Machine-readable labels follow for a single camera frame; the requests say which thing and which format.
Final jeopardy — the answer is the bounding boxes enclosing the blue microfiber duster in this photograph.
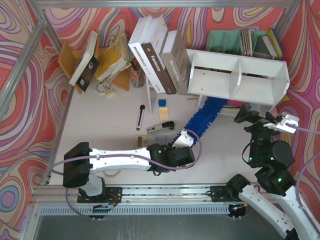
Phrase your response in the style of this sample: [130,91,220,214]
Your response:
[183,97,227,146]

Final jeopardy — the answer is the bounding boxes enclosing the yellow grey calculator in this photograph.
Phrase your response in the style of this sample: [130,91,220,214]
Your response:
[135,135,167,148]

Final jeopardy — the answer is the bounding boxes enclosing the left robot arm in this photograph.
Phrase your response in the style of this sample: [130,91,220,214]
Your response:
[62,142,196,197]

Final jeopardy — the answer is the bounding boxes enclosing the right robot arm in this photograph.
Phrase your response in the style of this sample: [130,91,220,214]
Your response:
[234,104,320,240]

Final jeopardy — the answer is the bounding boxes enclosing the white bookshelf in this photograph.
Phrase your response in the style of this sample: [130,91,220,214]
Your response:
[187,49,290,116]

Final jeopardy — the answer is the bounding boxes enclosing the stack of coloured folders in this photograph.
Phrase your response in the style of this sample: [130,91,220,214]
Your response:
[222,99,243,111]

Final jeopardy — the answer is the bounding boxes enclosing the grey black stapler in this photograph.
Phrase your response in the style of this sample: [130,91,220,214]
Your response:
[146,121,176,135]

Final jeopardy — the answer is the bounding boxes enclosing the yellow sticky note pad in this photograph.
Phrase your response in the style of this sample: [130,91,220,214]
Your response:
[158,107,169,120]

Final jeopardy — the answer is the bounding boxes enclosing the blue eraser block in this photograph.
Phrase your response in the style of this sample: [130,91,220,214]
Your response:
[158,99,167,108]

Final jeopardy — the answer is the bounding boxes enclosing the black white utility knife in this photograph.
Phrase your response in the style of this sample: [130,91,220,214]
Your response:
[135,104,145,131]

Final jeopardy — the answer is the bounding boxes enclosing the small white shelf stand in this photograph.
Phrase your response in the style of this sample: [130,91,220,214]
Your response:
[145,77,158,115]

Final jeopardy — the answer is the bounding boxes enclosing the green file organizer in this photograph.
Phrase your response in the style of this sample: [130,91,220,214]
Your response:
[205,29,278,60]

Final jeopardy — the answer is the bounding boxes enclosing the blue yellow book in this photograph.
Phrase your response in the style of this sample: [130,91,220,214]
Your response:
[263,28,284,60]

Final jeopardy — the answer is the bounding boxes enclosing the grey Lonely City book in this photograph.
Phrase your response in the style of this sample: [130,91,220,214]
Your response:
[160,30,192,95]

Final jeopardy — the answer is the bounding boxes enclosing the pencil cup with pencils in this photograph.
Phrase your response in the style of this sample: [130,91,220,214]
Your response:
[129,58,145,89]

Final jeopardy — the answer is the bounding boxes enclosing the brown Fredonia book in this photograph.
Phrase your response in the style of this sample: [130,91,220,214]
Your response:
[141,42,177,95]

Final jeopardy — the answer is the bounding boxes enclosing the yellow worn books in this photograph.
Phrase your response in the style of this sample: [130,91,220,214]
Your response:
[96,32,131,84]

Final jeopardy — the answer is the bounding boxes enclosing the white Mademoiselle book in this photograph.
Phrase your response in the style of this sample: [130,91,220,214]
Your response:
[128,15,165,93]

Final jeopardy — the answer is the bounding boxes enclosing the black white paperback book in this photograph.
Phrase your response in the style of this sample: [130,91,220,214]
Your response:
[69,30,100,92]

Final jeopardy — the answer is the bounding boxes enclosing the yellow wooden book rack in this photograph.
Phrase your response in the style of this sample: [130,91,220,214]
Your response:
[58,30,132,93]

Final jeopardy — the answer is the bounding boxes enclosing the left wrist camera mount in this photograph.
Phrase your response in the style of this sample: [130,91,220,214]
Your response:
[172,129,194,148]

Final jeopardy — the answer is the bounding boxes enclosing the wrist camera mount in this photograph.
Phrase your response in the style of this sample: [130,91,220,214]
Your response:
[172,129,194,148]
[263,114,300,134]

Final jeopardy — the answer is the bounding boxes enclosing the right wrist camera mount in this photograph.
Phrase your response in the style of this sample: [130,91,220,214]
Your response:
[263,114,300,134]

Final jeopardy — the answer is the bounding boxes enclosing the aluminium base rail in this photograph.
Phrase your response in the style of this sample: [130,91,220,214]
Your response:
[30,184,243,206]

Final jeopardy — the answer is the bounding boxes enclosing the brass padlock with ring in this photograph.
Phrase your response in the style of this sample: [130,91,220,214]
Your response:
[95,83,115,97]

